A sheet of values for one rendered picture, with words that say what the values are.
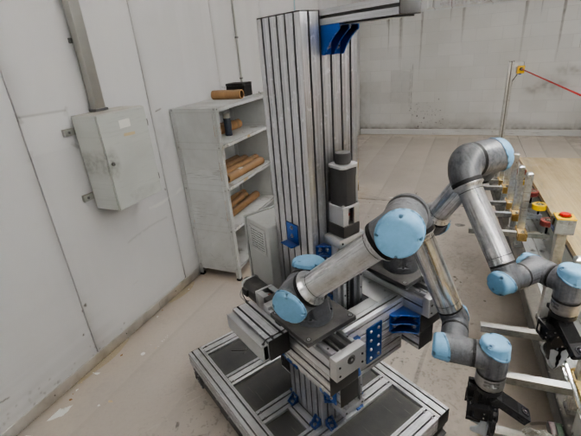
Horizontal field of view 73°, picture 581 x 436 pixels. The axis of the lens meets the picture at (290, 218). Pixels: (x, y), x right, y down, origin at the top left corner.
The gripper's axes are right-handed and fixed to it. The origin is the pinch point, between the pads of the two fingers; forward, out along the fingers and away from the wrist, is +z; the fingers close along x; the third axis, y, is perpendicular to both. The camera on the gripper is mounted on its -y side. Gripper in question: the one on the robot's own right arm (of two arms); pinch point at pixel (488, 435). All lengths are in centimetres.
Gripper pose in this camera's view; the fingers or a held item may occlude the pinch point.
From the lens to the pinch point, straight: 145.4
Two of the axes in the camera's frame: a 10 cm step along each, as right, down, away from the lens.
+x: -3.4, 4.0, -8.5
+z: 0.7, 9.2, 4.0
